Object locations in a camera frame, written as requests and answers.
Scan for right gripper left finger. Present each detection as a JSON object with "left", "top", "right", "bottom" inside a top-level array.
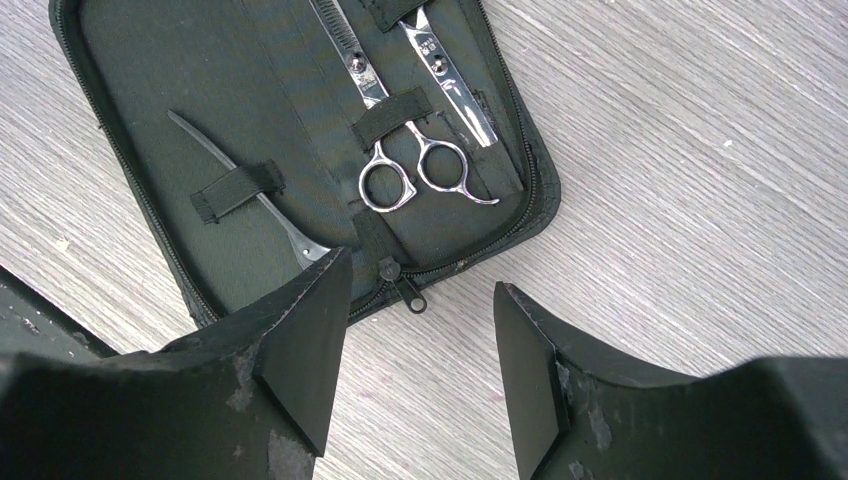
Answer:
[{"left": 1, "top": 248, "right": 352, "bottom": 479}]

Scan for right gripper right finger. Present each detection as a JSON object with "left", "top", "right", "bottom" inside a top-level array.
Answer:
[{"left": 493, "top": 282, "right": 847, "bottom": 479}]

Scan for black hair clip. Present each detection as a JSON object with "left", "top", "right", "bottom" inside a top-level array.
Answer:
[{"left": 167, "top": 110, "right": 330, "bottom": 269}]

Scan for black zip tool case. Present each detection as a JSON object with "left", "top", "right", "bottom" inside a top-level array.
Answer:
[{"left": 48, "top": 1, "right": 561, "bottom": 327}]

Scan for silver scissors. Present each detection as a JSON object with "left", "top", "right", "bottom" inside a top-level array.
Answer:
[
  {"left": 398, "top": 5, "right": 499, "bottom": 148},
  {"left": 311, "top": 1, "right": 499, "bottom": 214}
]

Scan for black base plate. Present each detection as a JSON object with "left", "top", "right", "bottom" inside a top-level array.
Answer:
[{"left": 1, "top": 268, "right": 118, "bottom": 363}]

